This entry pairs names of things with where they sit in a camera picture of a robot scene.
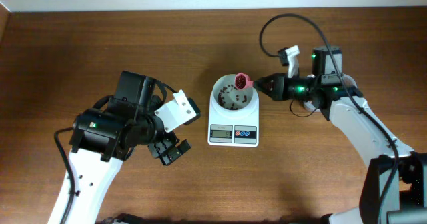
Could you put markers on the white round bowl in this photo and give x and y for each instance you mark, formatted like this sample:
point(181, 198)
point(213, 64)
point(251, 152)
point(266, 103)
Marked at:
point(229, 79)

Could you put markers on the clear plastic bean container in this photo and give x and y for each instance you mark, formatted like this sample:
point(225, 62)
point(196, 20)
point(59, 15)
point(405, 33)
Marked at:
point(348, 80)

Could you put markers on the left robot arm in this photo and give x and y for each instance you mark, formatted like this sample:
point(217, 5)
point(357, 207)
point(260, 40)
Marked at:
point(105, 136)

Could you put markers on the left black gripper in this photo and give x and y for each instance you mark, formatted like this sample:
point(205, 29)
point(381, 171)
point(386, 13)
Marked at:
point(159, 151)

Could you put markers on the red beans in bowl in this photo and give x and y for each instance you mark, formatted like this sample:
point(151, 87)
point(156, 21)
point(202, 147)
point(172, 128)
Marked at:
point(230, 98)

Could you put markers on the pink measuring scoop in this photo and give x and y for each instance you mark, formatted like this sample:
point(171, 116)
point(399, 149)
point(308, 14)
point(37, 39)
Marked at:
point(242, 81)

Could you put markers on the white digital kitchen scale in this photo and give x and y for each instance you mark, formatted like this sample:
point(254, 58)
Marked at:
point(239, 128)

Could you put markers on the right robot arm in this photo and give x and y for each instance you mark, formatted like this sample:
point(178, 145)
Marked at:
point(394, 189)

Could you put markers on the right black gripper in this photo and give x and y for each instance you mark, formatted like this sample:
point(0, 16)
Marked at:
point(279, 90)

